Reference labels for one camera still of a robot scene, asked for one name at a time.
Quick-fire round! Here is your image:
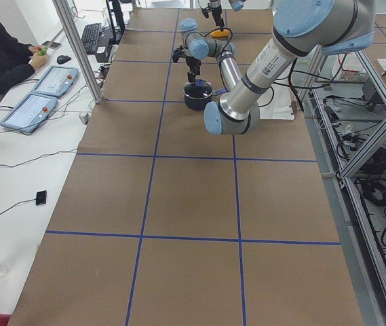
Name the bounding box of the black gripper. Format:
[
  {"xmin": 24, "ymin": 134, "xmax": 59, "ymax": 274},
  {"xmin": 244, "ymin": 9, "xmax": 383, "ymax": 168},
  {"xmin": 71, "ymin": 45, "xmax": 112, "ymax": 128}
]
[
  {"xmin": 185, "ymin": 56, "xmax": 201, "ymax": 84},
  {"xmin": 210, "ymin": 7, "xmax": 225, "ymax": 31}
]

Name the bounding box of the glass pot lid blue knob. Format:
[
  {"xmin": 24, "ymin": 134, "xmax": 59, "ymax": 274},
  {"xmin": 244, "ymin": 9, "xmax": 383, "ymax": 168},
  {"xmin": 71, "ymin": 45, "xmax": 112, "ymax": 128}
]
[{"xmin": 183, "ymin": 79, "xmax": 214, "ymax": 98}]

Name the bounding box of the yellow corn cob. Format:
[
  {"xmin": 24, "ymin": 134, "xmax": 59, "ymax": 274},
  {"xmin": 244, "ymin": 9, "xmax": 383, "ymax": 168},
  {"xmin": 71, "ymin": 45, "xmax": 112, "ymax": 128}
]
[{"xmin": 210, "ymin": 29, "xmax": 229, "ymax": 38}]

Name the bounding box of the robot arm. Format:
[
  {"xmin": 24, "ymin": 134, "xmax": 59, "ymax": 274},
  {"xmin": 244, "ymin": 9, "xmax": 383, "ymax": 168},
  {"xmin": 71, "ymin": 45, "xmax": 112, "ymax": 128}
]
[
  {"xmin": 201, "ymin": 0, "xmax": 244, "ymax": 31},
  {"xmin": 180, "ymin": 1, "xmax": 375, "ymax": 134}
]

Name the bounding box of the dark blue saucepan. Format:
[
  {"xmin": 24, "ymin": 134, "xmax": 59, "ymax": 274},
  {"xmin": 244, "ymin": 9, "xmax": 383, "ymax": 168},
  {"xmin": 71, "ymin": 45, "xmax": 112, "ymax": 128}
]
[{"xmin": 183, "ymin": 79, "xmax": 227, "ymax": 111}]

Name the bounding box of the black keyboard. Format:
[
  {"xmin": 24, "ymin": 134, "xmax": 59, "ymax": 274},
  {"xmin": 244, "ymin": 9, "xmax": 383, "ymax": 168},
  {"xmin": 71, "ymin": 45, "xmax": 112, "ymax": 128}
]
[{"xmin": 81, "ymin": 23, "xmax": 101, "ymax": 54}]

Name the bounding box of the black computer mouse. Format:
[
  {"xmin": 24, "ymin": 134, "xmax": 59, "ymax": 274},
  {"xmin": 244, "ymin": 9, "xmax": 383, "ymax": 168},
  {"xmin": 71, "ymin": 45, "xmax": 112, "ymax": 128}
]
[{"xmin": 56, "ymin": 55, "xmax": 71, "ymax": 65}]

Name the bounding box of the upper teach pendant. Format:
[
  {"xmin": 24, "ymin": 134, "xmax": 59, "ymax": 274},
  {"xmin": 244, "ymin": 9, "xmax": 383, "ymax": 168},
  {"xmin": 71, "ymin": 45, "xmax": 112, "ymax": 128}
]
[{"xmin": 32, "ymin": 65, "xmax": 79, "ymax": 98}]

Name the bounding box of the teach pendant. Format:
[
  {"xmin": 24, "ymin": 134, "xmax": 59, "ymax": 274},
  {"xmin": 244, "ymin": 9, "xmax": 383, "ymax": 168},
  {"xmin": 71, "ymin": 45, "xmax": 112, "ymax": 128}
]
[
  {"xmin": 0, "ymin": 92, "xmax": 58, "ymax": 134},
  {"xmin": 32, "ymin": 65, "xmax": 79, "ymax": 98}
]

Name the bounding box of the black smartphone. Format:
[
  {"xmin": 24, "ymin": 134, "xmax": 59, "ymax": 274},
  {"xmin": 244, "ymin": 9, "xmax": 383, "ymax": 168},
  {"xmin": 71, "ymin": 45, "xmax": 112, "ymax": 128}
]
[{"xmin": 42, "ymin": 41, "xmax": 62, "ymax": 50}]

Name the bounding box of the brown paper table mat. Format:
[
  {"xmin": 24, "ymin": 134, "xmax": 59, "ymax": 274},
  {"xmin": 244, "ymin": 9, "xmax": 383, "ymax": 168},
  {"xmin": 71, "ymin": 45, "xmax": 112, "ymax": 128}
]
[{"xmin": 9, "ymin": 9, "xmax": 363, "ymax": 325}]

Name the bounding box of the lower teach pendant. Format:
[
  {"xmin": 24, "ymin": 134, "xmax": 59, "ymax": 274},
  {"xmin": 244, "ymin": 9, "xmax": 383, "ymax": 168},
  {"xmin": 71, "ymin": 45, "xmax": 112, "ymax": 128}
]
[{"xmin": 0, "ymin": 92, "xmax": 58, "ymax": 134}]

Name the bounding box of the seated person black sweater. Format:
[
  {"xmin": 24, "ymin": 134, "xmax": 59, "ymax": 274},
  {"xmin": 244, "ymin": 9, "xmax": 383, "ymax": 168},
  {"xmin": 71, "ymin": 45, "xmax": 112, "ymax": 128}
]
[{"xmin": 0, "ymin": 23, "xmax": 47, "ymax": 95}]

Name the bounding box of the black small device on table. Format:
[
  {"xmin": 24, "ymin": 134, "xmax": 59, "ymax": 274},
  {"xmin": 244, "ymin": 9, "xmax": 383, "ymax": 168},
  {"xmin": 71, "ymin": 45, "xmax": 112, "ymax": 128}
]
[{"xmin": 35, "ymin": 190, "xmax": 47, "ymax": 206}]

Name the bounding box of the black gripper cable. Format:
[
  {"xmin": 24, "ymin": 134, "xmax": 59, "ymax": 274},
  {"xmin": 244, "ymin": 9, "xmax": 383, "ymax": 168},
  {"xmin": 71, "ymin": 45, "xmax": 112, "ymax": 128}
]
[{"xmin": 199, "ymin": 28, "xmax": 237, "ymax": 55}]

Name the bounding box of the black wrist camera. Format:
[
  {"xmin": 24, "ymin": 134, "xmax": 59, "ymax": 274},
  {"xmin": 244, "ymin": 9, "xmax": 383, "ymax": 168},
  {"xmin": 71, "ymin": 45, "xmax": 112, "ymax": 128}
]
[{"xmin": 201, "ymin": 4, "xmax": 212, "ymax": 19}]

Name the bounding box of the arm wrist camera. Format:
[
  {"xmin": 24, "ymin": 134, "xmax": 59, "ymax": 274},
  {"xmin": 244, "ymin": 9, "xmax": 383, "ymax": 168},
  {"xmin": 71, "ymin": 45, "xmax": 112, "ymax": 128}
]
[{"xmin": 172, "ymin": 48, "xmax": 185, "ymax": 63}]

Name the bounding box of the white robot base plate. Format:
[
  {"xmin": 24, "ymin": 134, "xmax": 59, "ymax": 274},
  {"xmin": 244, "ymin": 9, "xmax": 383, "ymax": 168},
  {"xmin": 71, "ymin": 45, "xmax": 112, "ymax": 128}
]
[{"xmin": 257, "ymin": 85, "xmax": 294, "ymax": 120}]

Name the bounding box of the aluminium frame post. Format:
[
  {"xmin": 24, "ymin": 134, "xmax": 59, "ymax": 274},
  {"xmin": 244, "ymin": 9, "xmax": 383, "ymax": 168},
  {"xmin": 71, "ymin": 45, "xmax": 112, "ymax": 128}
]
[{"xmin": 52, "ymin": 0, "xmax": 102, "ymax": 104}]

